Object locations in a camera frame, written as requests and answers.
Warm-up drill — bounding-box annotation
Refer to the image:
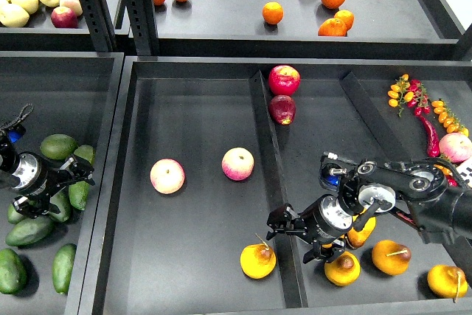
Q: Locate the yellow pear with stem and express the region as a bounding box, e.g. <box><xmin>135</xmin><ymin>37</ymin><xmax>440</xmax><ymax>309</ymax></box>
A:
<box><xmin>240</xmin><ymin>234</ymin><xmax>277</xmax><ymax>280</ymax></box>

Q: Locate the black centre bin tray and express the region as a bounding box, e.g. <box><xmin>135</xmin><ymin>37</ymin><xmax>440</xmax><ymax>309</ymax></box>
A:
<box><xmin>79</xmin><ymin>57</ymin><xmax>471</xmax><ymax>314</ymax></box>

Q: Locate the tall yellow pear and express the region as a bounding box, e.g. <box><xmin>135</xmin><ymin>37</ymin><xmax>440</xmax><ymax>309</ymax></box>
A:
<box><xmin>346</xmin><ymin>217</ymin><xmax>376</xmax><ymax>249</ymax></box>

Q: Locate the black upper left shelf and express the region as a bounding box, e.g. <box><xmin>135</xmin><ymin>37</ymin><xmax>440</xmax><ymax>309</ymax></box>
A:
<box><xmin>0</xmin><ymin>0</ymin><xmax>125</xmax><ymax>52</ymax></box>

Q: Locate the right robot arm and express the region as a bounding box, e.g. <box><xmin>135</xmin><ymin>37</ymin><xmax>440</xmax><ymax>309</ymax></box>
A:
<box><xmin>266</xmin><ymin>152</ymin><xmax>471</xmax><ymax>263</ymax></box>

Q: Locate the pink apple centre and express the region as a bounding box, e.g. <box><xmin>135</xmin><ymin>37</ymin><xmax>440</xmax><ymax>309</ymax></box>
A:
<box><xmin>221</xmin><ymin>147</ymin><xmax>254</xmax><ymax>181</ymax></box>

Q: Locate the green avocado middle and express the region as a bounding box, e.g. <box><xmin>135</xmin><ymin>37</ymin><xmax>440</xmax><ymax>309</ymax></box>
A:
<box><xmin>47</xmin><ymin>191</ymin><xmax>72</xmax><ymax>223</ymax></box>

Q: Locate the perforated shelf post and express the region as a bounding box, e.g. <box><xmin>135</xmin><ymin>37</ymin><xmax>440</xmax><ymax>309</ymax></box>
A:
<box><xmin>123</xmin><ymin>0</ymin><xmax>159</xmax><ymax>56</ymax></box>
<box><xmin>79</xmin><ymin>0</ymin><xmax>117</xmax><ymax>52</ymax></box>

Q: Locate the black bin divider right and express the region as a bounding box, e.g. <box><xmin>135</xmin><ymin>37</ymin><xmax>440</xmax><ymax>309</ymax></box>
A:
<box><xmin>340</xmin><ymin>72</ymin><xmax>471</xmax><ymax>282</ymax></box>

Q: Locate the red chili pepper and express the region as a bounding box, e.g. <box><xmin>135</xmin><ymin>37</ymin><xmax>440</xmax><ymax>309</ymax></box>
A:
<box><xmin>418</xmin><ymin>116</ymin><xmax>440</xmax><ymax>157</ymax></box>

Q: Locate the pink apple left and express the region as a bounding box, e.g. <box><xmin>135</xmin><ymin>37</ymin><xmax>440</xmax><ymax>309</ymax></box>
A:
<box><xmin>150</xmin><ymin>159</ymin><xmax>185</xmax><ymax>195</ymax></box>

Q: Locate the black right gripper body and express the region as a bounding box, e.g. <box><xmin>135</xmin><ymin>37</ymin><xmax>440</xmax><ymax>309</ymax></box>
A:
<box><xmin>300</xmin><ymin>195</ymin><xmax>353</xmax><ymax>238</ymax></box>

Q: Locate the green avocado upper right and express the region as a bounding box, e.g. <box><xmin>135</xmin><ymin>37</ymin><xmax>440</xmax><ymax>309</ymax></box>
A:
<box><xmin>74</xmin><ymin>145</ymin><xmax>95</xmax><ymax>165</ymax></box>

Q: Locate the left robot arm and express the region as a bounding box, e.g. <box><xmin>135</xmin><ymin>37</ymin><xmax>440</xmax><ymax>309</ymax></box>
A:
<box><xmin>1</xmin><ymin>103</ymin><xmax>95</xmax><ymax>218</ymax></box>

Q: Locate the mixed cherry tomatoes lower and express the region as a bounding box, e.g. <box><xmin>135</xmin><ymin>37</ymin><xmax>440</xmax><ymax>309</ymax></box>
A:
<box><xmin>434</xmin><ymin>155</ymin><xmax>459</xmax><ymax>187</ymax></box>

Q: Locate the perforated shelf post left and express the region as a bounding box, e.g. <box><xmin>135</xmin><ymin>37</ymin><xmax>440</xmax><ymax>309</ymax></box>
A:
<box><xmin>79</xmin><ymin>0</ymin><xmax>117</xmax><ymax>52</ymax></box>

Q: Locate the black left bin tray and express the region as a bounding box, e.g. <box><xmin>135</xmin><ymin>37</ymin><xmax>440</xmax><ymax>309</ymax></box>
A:
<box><xmin>1</xmin><ymin>52</ymin><xmax>124</xmax><ymax>314</ymax></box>

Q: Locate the bright red apple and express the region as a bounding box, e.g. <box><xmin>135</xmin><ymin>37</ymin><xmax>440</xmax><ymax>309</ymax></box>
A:
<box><xmin>268</xmin><ymin>65</ymin><xmax>301</xmax><ymax>96</ymax></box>

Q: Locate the black bin tray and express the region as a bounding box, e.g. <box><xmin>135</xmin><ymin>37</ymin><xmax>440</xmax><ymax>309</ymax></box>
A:
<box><xmin>1</xmin><ymin>52</ymin><xmax>124</xmax><ymax>314</ymax></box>
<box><xmin>79</xmin><ymin>57</ymin><xmax>471</xmax><ymax>314</ymax></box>

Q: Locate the pale yellow apple front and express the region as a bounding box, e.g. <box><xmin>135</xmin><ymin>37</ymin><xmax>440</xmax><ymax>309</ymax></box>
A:
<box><xmin>1</xmin><ymin>4</ymin><xmax>30</xmax><ymax>28</ymax></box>

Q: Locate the pink apple right bin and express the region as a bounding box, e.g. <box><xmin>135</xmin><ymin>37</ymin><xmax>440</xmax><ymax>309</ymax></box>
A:
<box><xmin>439</xmin><ymin>132</ymin><xmax>471</xmax><ymax>163</ymax></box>

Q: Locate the perforated shelf post right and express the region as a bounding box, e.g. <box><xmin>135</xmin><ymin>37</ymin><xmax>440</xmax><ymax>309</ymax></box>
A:
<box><xmin>123</xmin><ymin>0</ymin><xmax>159</xmax><ymax>56</ymax></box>

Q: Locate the black bin divider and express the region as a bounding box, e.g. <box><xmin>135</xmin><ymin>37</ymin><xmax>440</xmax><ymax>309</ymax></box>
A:
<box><xmin>340</xmin><ymin>72</ymin><xmax>471</xmax><ymax>282</ymax></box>
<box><xmin>249</xmin><ymin>71</ymin><xmax>308</xmax><ymax>308</ymax></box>

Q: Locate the black bin divider left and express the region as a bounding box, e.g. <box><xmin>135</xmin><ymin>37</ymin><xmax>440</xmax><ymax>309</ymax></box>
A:
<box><xmin>249</xmin><ymin>71</ymin><xmax>308</xmax><ymax>308</ymax></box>

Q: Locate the dark green avocado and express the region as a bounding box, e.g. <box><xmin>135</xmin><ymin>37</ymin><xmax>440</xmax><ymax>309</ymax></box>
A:
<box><xmin>1</xmin><ymin>248</ymin><xmax>27</xmax><ymax>294</ymax></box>

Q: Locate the dark red apple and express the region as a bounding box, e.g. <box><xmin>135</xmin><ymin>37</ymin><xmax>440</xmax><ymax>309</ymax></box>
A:
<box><xmin>268</xmin><ymin>95</ymin><xmax>296</xmax><ymax>125</ymax></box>

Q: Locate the pink peach on shelf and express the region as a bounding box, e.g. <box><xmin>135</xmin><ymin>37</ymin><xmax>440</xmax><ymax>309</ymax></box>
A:
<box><xmin>59</xmin><ymin>0</ymin><xmax>83</xmax><ymax>17</ymax></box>

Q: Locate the pink apple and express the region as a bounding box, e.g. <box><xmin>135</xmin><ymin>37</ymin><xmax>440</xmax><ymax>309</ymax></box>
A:
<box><xmin>221</xmin><ymin>147</ymin><xmax>254</xmax><ymax>181</ymax></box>
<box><xmin>150</xmin><ymin>159</ymin><xmax>185</xmax><ymax>195</ymax></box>

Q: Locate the orange cherry tomato bunch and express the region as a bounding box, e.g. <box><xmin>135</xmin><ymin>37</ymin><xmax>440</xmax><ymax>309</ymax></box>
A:
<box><xmin>387</xmin><ymin>74</ymin><xmax>414</xmax><ymax>117</ymax></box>

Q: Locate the green avocado bottom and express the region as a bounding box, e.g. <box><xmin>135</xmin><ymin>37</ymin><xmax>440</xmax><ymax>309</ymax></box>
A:
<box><xmin>52</xmin><ymin>243</ymin><xmax>77</xmax><ymax>294</ymax></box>

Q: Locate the yellow pear with twig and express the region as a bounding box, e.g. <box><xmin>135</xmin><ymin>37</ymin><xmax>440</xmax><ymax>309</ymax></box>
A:
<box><xmin>372</xmin><ymin>240</ymin><xmax>412</xmax><ymax>276</ymax></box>

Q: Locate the orange tomato string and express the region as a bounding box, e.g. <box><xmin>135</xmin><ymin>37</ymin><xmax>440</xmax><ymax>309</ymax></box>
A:
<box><xmin>431</xmin><ymin>99</ymin><xmax>470</xmax><ymax>139</ymax></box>

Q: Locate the green avocado lower left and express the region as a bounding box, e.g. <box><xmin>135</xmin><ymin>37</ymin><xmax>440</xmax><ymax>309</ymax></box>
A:
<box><xmin>5</xmin><ymin>216</ymin><xmax>55</xmax><ymax>246</ymax></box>

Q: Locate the red cherry tomato bunch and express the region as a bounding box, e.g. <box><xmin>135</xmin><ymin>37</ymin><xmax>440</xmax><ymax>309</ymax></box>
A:
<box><xmin>406</xmin><ymin>79</ymin><xmax>431</xmax><ymax>117</ymax></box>

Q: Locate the red apple on shelf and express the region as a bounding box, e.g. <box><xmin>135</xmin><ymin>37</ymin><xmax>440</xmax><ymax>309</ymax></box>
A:
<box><xmin>51</xmin><ymin>6</ymin><xmax>78</xmax><ymax>29</ymax></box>

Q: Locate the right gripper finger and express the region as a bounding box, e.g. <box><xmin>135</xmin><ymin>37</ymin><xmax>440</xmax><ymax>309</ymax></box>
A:
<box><xmin>265</xmin><ymin>204</ymin><xmax>306</xmax><ymax>240</ymax></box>
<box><xmin>302</xmin><ymin>235</ymin><xmax>346</xmax><ymax>264</ymax></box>

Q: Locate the green avocado top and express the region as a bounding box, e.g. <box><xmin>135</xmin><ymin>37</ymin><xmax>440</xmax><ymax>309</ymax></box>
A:
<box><xmin>40</xmin><ymin>134</ymin><xmax>78</xmax><ymax>160</ymax></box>

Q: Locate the white marker tag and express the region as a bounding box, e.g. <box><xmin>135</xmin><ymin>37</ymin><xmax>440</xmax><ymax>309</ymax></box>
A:
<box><xmin>456</xmin><ymin>158</ymin><xmax>472</xmax><ymax>187</ymax></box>

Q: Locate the yellow pear far right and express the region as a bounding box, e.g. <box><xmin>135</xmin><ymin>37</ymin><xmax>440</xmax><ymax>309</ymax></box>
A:
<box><xmin>427</xmin><ymin>265</ymin><xmax>468</xmax><ymax>302</ymax></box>

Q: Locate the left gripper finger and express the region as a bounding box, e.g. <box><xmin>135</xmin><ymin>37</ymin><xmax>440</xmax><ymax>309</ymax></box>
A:
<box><xmin>13</xmin><ymin>193</ymin><xmax>60</xmax><ymax>218</ymax></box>
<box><xmin>58</xmin><ymin>154</ymin><xmax>95</xmax><ymax>186</ymax></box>

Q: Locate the green avocado by wall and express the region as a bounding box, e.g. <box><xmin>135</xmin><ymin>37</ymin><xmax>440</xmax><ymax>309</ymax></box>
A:
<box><xmin>68</xmin><ymin>181</ymin><xmax>90</xmax><ymax>211</ymax></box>

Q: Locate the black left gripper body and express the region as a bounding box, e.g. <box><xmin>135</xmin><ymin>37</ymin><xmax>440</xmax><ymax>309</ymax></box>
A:
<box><xmin>14</xmin><ymin>152</ymin><xmax>72</xmax><ymax>207</ymax></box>

